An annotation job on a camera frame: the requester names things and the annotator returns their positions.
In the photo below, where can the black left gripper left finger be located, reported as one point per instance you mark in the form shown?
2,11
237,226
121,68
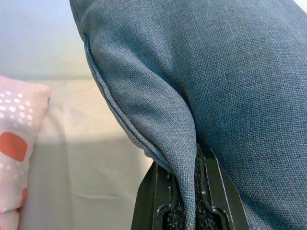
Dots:
148,203

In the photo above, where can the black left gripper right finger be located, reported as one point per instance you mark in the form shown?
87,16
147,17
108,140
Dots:
223,191

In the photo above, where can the grey square fabric pillow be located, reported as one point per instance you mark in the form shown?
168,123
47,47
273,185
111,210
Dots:
216,72

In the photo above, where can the pink pillow with orange pattern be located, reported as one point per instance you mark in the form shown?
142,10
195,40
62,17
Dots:
16,143

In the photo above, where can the cream sheeted mattress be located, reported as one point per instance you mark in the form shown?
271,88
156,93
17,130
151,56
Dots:
84,155

